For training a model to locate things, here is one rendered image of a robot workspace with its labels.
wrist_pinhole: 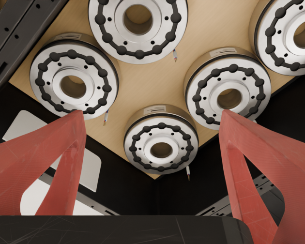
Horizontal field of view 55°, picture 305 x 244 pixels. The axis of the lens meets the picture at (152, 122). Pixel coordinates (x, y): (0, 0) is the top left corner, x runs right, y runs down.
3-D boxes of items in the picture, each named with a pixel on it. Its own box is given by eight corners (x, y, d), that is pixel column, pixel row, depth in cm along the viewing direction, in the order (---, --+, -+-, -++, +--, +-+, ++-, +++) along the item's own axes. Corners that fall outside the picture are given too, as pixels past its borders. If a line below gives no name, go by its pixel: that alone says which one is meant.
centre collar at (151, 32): (139, 51, 32) (139, 53, 31) (103, 19, 30) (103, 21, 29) (172, 17, 30) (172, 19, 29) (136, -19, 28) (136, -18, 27)
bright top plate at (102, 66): (77, 130, 39) (76, 133, 38) (12, 77, 34) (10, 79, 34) (134, 88, 35) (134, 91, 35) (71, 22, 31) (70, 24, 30)
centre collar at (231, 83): (224, 120, 37) (226, 123, 37) (199, 98, 35) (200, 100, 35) (257, 96, 35) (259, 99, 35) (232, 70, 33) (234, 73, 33)
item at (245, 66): (221, 140, 40) (221, 143, 40) (169, 96, 36) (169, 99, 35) (286, 93, 36) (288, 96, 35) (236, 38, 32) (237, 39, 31)
